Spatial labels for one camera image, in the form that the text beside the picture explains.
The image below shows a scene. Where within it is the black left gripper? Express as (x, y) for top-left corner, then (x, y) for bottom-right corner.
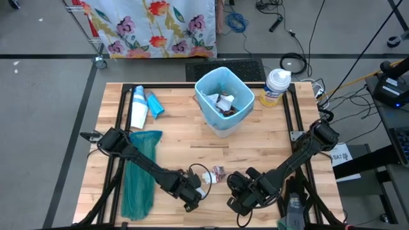
(161, 169), (205, 213)

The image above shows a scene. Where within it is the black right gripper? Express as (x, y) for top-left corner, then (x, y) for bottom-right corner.
(226, 172), (282, 217)

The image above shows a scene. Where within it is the colourful printed wrapper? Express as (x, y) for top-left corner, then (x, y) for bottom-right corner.
(212, 165), (227, 183)

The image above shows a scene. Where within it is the white plastic trash bin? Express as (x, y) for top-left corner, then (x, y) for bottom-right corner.
(194, 66), (256, 139)

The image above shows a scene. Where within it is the blue plastic bin liner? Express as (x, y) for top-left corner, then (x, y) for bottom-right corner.
(194, 66), (256, 131)

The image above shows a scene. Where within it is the teal mesh bag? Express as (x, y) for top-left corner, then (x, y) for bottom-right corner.
(121, 130), (163, 221)

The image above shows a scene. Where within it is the blue folded bag pack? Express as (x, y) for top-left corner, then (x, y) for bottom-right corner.
(144, 90), (166, 119)

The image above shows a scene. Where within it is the grey work glove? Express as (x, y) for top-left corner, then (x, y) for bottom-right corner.
(285, 191), (305, 230)

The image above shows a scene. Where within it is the white printed sheet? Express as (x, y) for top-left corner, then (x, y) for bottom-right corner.
(327, 142), (362, 183)

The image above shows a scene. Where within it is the yellow white wipes canister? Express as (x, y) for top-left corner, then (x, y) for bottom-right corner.
(259, 68), (292, 108)

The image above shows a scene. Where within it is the white spray bottle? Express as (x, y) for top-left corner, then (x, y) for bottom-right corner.
(130, 85), (150, 130)

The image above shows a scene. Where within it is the black crossbar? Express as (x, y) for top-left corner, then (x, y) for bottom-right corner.
(332, 145), (402, 180)

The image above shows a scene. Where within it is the white power strip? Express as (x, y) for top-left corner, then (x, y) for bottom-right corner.
(300, 78), (325, 100)

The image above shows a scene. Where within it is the black keyboard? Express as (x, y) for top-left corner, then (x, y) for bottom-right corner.
(388, 126), (409, 167)

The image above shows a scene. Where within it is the grey desk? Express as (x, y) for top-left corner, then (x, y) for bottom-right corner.
(364, 73), (409, 230)

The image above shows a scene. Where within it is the floral print curtain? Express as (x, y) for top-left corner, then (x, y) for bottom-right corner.
(79, 0), (218, 59)

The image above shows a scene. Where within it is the black device box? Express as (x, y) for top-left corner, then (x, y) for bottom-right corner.
(372, 75), (409, 109)

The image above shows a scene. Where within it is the thin black diagonal rod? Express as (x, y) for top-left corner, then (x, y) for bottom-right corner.
(328, 0), (404, 96)

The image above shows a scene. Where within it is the black stand leg with caster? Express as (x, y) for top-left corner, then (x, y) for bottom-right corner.
(385, 0), (409, 49)

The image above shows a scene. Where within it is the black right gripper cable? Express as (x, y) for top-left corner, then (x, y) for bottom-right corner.
(236, 207), (253, 228)

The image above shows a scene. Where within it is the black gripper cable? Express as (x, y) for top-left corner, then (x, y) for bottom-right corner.
(188, 163), (213, 201)
(236, 207), (253, 228)

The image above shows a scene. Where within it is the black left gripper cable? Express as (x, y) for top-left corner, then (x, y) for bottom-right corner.
(188, 163), (213, 201)

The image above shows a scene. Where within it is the black cable coil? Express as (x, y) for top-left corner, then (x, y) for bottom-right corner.
(279, 52), (309, 76)

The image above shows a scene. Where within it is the metal wire rack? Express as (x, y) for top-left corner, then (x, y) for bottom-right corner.
(62, 0), (108, 70)

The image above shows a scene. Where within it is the blue cable coil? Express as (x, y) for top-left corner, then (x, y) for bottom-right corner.
(224, 11), (252, 54)

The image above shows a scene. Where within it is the yellow cable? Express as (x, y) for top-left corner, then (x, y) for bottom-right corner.
(319, 59), (404, 100)

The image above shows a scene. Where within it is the wooden post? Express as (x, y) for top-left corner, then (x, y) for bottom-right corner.
(215, 0), (224, 35)

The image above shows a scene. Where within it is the black cable bundle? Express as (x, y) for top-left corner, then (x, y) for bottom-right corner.
(254, 0), (284, 10)

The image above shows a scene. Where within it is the black cylindrical mount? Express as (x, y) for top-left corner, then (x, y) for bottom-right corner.
(379, 56), (409, 81)

